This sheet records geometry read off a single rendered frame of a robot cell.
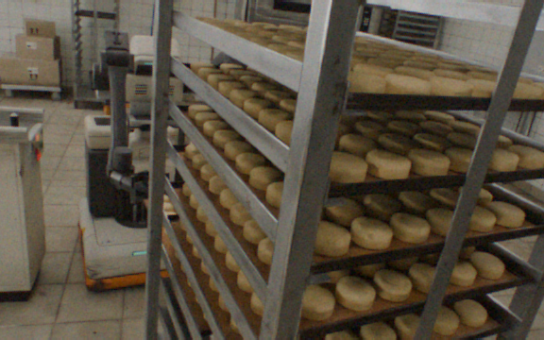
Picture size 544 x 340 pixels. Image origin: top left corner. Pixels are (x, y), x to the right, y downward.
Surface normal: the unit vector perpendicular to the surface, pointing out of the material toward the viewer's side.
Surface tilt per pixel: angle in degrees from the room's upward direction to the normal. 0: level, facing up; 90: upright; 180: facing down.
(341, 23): 90
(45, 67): 89
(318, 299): 0
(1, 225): 90
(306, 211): 90
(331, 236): 0
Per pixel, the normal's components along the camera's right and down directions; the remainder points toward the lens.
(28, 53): 0.13, 0.44
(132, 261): 0.43, 0.40
